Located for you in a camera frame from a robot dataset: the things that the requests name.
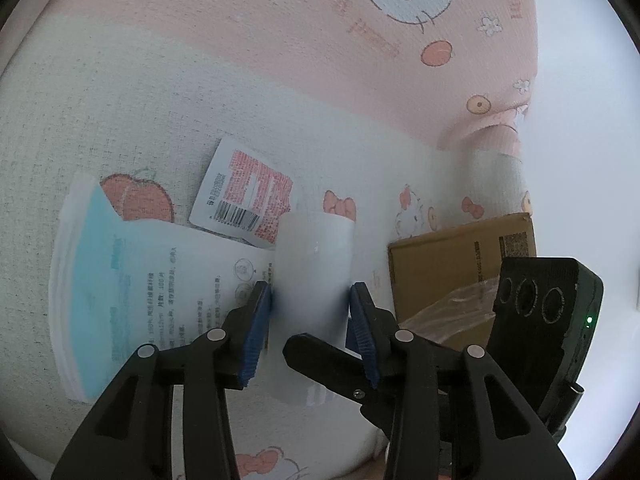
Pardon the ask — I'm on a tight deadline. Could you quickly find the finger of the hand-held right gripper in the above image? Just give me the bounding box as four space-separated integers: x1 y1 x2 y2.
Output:
282 332 396 433

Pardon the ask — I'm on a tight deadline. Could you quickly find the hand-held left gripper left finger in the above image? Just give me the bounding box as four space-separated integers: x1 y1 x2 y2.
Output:
50 280 273 480

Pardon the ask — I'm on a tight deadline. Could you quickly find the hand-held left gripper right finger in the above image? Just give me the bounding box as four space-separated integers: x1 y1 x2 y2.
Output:
347 282 576 480

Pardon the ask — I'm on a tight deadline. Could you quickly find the white translucent plastic cup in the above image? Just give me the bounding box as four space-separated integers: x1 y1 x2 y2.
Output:
270 212 357 406

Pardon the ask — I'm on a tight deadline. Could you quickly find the brown cardboard box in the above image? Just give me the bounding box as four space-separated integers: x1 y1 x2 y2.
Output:
387 212 538 356

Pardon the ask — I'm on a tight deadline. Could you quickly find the clear pack of blue wipes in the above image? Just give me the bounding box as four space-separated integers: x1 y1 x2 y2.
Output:
49 171 281 403

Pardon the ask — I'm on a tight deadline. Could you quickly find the white spout pouch red print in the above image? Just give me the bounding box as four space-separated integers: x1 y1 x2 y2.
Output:
189 136 301 250

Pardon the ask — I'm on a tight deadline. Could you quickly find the clear plastic wrap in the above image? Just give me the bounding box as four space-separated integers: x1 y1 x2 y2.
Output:
400 280 501 351

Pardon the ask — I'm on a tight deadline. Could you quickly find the pink and white printed blanket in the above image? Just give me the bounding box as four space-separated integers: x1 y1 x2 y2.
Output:
0 0 551 480

